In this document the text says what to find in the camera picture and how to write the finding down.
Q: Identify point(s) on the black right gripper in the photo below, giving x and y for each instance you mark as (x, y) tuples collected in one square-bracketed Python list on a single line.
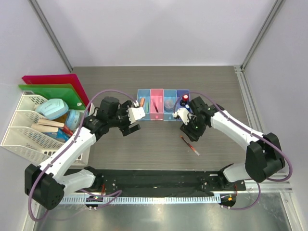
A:
[(193, 135)]

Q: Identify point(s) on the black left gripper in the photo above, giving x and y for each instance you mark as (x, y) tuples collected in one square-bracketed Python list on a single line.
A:
[(123, 109)]

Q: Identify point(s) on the dark red pen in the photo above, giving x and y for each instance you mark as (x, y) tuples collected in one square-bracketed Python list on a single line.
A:
[(187, 143)]

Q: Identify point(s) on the red black stamp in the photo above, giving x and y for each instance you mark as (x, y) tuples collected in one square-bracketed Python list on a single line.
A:
[(184, 100)]

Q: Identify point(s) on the orange highlighter marker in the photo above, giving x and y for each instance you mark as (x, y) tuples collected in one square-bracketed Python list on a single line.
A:
[(142, 102)]

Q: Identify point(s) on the sky blue drawer box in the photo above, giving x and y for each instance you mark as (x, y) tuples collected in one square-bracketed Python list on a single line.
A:
[(143, 97)]

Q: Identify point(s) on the light blue drawer box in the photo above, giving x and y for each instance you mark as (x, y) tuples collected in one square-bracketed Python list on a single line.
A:
[(169, 94)]

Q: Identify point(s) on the pink drawer box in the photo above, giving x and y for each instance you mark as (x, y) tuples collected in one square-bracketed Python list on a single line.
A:
[(158, 96)]

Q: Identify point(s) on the clear red pen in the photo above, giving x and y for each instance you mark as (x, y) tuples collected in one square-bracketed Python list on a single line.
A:
[(195, 151)]

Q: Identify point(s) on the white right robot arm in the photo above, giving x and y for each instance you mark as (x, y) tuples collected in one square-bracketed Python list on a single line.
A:
[(263, 151)]

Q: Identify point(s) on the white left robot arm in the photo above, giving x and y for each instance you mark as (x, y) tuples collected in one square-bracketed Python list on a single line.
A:
[(47, 183)]

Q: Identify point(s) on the light blue headphones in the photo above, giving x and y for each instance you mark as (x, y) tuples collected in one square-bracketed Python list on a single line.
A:
[(73, 119)]

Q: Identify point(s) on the red book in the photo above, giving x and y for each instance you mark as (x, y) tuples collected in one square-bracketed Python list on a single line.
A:
[(67, 130)]

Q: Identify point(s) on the green plastic folder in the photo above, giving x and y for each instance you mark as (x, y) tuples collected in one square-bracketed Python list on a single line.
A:
[(66, 92)]

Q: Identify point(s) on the magenta plastic folder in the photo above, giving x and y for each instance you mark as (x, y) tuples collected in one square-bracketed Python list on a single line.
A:
[(59, 79)]

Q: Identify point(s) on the light blue headphone case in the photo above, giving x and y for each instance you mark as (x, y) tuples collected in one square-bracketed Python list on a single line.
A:
[(52, 109)]

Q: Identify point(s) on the beige wooden book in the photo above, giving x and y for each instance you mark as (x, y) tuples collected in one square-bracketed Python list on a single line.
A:
[(44, 125)]

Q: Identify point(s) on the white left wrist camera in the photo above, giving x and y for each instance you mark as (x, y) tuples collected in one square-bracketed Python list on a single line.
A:
[(135, 112)]

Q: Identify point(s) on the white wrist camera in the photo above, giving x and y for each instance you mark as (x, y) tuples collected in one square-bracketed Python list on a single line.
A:
[(183, 114), (135, 112)]

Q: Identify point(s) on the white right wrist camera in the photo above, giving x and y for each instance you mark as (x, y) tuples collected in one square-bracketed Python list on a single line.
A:
[(183, 114)]

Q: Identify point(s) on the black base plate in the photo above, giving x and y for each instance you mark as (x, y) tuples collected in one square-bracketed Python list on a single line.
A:
[(148, 183)]

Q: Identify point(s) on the slotted cable duct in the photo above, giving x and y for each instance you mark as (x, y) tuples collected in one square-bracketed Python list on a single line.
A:
[(82, 198)]

